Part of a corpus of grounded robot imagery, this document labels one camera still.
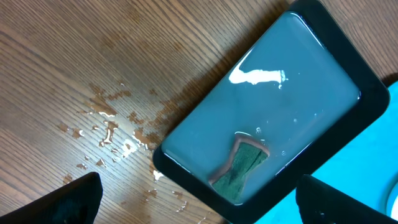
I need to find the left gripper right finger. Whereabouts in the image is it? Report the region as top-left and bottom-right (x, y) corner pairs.
(295, 174), (397, 224)

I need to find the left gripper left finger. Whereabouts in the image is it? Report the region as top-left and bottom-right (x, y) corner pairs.
(1, 172), (103, 224)

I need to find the black water tray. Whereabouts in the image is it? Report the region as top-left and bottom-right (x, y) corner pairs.
(153, 0), (390, 223)

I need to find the teal plastic serving tray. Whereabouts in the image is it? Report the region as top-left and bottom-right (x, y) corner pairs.
(254, 80), (398, 224)

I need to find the light blue plate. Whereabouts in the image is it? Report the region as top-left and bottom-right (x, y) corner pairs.
(386, 184), (398, 221)

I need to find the green dish sponge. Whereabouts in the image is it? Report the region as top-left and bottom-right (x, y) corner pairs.
(209, 132), (271, 205)

